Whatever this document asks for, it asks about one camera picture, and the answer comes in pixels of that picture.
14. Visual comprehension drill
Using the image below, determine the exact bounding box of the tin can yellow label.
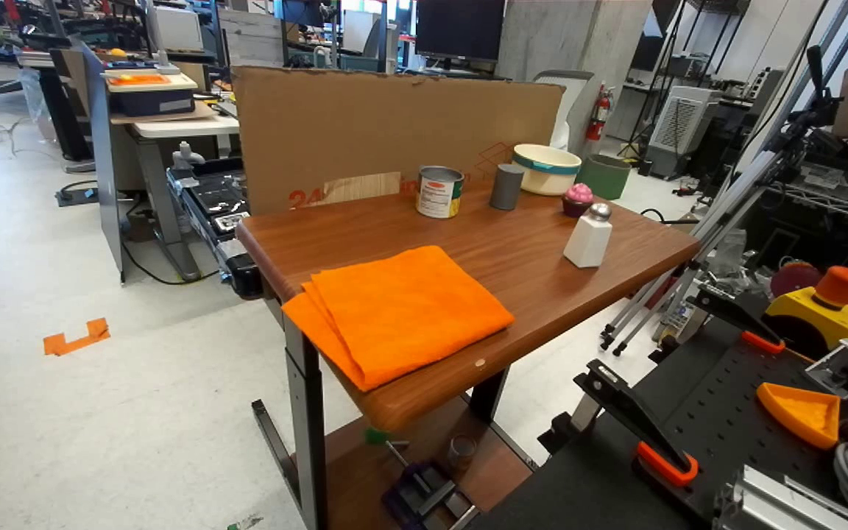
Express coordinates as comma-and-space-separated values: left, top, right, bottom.
414, 161, 469, 221

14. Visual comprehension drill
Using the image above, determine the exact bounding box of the yellow emergency stop button box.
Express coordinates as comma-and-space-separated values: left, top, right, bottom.
763, 261, 848, 350

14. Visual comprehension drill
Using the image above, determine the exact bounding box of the orange folded cloth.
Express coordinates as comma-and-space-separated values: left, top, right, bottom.
279, 244, 517, 395

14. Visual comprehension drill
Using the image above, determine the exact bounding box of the black clamp orange handle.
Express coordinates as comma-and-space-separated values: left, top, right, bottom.
573, 355, 704, 492
687, 283, 788, 359

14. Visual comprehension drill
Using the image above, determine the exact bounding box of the grey plastic cup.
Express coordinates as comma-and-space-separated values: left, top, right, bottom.
489, 161, 526, 214

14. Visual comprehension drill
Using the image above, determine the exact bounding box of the aluminium extrusion bar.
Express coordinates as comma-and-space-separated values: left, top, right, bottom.
716, 462, 848, 530

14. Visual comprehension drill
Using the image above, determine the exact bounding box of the green bin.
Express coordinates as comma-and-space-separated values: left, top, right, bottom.
576, 150, 637, 202

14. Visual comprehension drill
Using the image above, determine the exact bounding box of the red fire extinguisher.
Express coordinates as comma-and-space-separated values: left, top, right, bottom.
582, 85, 616, 147

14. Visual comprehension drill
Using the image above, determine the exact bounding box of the orange plastic wedge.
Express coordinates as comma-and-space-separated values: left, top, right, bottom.
753, 378, 846, 452

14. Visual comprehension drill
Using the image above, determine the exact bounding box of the white salt cellar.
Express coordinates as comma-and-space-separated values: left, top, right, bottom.
561, 200, 616, 271

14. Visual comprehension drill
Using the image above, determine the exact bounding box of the pink cupcake toy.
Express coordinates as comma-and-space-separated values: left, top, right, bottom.
559, 181, 597, 221

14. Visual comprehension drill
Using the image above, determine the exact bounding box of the white pot teal rim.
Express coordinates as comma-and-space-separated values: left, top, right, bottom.
508, 140, 587, 196

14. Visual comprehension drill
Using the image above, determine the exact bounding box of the black computer monitor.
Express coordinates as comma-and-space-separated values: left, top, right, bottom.
411, 0, 507, 60

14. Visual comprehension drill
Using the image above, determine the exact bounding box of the brown cardboard panel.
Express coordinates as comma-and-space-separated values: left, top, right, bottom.
229, 63, 564, 217

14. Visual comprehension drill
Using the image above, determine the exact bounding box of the orange topped dark box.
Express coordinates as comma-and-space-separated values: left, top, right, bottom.
102, 68, 199, 116

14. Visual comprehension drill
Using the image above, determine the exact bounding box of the grey office desk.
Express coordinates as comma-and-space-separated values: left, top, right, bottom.
76, 40, 242, 286

